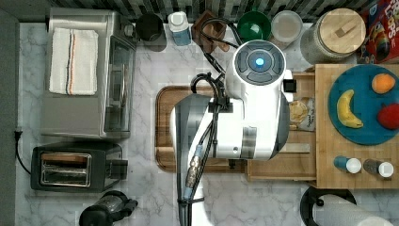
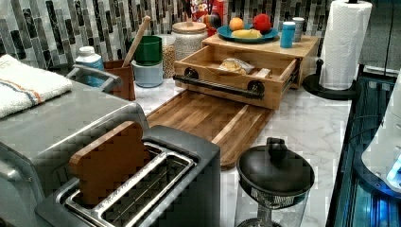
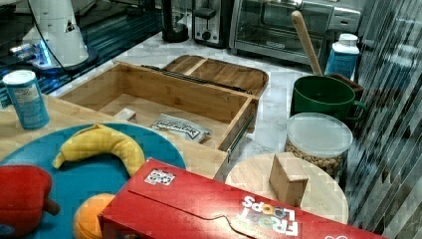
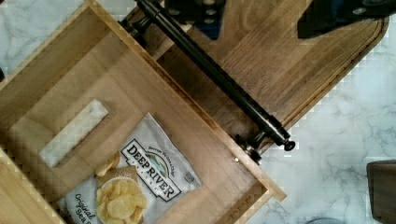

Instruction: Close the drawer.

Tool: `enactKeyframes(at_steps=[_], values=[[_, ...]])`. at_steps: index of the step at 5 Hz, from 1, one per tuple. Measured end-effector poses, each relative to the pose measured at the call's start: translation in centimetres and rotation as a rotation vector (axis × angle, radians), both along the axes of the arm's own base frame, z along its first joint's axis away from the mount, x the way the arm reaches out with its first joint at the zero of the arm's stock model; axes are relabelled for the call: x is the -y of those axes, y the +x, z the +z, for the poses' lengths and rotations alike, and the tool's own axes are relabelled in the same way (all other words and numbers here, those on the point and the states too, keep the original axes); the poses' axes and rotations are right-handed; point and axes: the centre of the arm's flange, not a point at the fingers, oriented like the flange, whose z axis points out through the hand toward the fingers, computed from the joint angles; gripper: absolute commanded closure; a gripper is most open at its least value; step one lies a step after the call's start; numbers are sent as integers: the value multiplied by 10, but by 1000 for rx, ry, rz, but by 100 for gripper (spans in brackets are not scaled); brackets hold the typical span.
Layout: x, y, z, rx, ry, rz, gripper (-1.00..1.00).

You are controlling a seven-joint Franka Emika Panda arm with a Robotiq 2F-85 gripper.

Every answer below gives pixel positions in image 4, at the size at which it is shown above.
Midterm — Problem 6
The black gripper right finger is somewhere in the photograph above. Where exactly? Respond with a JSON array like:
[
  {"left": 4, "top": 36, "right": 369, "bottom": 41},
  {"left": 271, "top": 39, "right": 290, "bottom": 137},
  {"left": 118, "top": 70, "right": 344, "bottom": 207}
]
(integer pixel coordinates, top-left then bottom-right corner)
[{"left": 297, "top": 0, "right": 396, "bottom": 39}]

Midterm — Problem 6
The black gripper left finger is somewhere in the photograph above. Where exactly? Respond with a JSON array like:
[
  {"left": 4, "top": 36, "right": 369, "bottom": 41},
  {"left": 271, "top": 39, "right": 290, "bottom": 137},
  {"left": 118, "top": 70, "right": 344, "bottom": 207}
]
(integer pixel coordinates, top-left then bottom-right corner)
[{"left": 164, "top": 0, "right": 226, "bottom": 40}]

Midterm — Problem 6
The black drawer handle bar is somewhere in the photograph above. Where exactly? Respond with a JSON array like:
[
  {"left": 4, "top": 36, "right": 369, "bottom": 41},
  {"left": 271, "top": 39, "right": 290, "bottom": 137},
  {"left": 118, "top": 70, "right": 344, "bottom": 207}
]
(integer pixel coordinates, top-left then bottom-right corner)
[{"left": 120, "top": 0, "right": 296, "bottom": 163}]

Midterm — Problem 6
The light wooden drawer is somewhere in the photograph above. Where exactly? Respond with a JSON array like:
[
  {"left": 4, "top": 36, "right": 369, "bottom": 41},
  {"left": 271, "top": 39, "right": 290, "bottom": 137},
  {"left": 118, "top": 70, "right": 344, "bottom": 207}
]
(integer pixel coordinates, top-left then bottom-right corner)
[{"left": 1, "top": 0, "right": 285, "bottom": 224}]

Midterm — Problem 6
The dark wooden box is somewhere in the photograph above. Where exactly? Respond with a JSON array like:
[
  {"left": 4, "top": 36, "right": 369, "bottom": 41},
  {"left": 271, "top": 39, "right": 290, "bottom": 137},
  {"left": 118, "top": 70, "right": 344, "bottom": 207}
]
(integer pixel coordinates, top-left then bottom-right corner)
[{"left": 366, "top": 160, "right": 396, "bottom": 224}]

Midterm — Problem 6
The Deep River chips bag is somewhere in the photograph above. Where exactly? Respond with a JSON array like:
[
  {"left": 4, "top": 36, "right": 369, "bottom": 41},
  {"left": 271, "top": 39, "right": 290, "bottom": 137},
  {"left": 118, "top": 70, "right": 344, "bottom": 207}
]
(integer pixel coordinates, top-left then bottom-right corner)
[{"left": 58, "top": 114, "right": 202, "bottom": 224}]

